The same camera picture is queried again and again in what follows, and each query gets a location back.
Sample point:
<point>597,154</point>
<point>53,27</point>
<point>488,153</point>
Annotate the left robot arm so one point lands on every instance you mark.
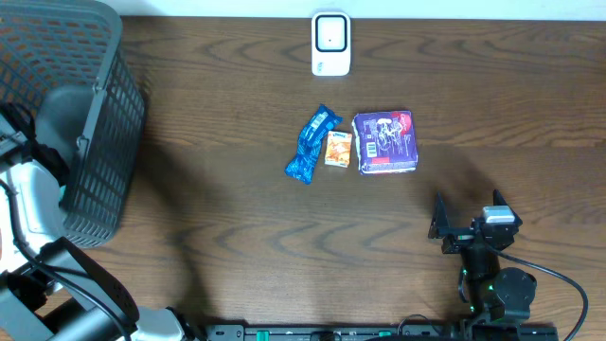
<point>50,289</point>

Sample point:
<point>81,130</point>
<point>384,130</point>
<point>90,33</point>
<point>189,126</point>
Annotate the orange tissue packet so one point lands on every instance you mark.
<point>338,149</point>

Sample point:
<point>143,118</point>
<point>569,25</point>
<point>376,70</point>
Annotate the purple noodle packet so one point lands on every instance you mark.
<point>385,142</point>

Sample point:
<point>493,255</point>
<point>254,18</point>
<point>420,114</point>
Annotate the blue snack wrapper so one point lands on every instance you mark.
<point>309,144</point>

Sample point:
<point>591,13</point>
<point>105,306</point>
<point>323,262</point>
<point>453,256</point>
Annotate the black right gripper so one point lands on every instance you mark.
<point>459,238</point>

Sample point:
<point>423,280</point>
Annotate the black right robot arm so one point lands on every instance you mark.
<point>499,298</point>

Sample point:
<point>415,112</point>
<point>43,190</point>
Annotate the grey plastic mesh basket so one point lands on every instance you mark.
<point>62,62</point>

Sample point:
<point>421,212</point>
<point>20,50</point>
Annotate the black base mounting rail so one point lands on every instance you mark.
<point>233,332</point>

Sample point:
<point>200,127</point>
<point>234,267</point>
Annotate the white barcode scanner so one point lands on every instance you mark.
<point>331,44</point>

